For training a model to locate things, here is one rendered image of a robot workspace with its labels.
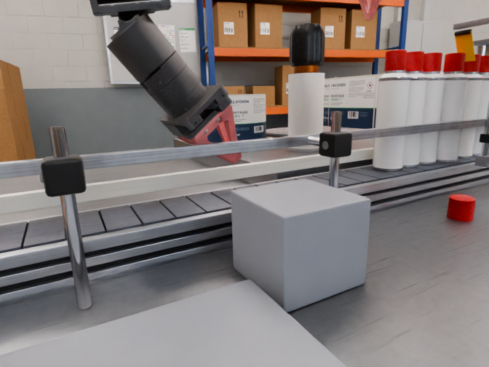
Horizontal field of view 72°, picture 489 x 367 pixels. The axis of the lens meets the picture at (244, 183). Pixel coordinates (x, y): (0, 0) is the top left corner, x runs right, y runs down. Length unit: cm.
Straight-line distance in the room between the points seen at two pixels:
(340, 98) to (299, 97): 24
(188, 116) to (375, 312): 27
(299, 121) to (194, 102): 47
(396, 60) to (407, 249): 33
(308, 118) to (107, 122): 429
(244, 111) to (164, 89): 63
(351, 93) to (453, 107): 35
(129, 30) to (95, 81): 460
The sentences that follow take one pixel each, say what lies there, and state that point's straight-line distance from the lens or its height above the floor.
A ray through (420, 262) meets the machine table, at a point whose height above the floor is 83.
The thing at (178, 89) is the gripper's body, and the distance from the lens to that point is 40.
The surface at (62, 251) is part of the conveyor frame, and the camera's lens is 38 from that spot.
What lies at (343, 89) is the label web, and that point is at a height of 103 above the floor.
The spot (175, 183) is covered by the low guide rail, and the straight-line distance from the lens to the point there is 47.
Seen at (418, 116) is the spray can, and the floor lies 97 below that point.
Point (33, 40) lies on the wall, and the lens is 514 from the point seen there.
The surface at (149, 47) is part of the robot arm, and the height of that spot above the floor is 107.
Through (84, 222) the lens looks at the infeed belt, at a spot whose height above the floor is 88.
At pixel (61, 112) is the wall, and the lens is 505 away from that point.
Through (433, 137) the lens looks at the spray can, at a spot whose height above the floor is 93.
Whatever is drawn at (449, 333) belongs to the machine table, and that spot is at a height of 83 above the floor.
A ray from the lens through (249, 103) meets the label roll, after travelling 102.
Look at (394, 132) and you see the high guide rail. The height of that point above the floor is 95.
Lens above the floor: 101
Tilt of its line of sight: 14 degrees down
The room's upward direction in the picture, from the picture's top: 2 degrees counter-clockwise
